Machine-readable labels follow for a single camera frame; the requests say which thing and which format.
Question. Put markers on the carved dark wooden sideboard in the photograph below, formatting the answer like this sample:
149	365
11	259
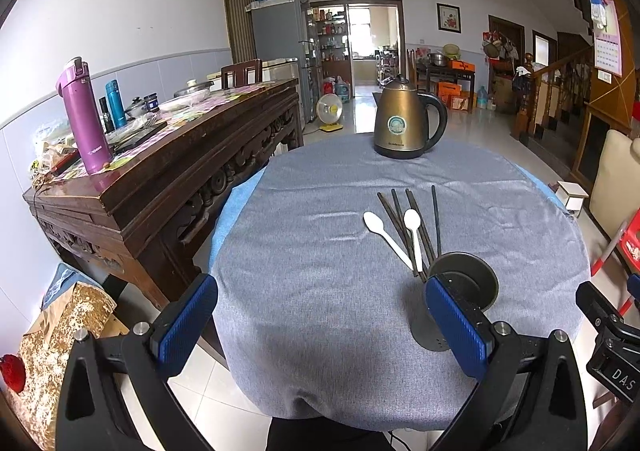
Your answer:
144	221

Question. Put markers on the dark metal utensil holder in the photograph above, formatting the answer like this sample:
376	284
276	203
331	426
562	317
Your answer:
458	278

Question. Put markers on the white plastic spoon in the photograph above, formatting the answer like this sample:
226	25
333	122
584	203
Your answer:
412	222
375	225

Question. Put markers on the cream sofa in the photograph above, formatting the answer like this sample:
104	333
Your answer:
615	194

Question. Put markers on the wall calendar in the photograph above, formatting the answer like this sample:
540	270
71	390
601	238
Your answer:
606	37

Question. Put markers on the teal thermos bottle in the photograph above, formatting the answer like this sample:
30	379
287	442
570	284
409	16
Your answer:
114	103

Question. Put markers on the purple thermos bottle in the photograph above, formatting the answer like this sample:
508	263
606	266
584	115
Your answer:
74	87

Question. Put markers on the dark wooden side table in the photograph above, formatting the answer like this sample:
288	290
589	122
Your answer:
454	83

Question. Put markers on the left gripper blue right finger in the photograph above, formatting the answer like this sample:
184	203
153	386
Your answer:
462	325

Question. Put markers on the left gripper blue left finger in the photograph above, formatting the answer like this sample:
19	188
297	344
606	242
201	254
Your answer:
177	329

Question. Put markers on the wooden stair railing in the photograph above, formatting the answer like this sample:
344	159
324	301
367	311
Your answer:
553	95

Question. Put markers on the small white stool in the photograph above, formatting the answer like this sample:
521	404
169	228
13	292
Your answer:
572	196

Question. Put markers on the grey refrigerator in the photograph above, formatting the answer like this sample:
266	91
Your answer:
284	29

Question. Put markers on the small yellow electric fan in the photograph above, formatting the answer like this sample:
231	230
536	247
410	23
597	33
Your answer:
329	110

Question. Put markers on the framed flower picture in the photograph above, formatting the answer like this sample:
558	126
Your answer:
448	18

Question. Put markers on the gold electric kettle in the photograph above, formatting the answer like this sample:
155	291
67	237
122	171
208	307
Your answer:
408	123

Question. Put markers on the grey tablecloth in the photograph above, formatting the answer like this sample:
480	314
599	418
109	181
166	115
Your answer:
313	308

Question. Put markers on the gold sequin bag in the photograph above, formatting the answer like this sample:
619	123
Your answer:
45	349

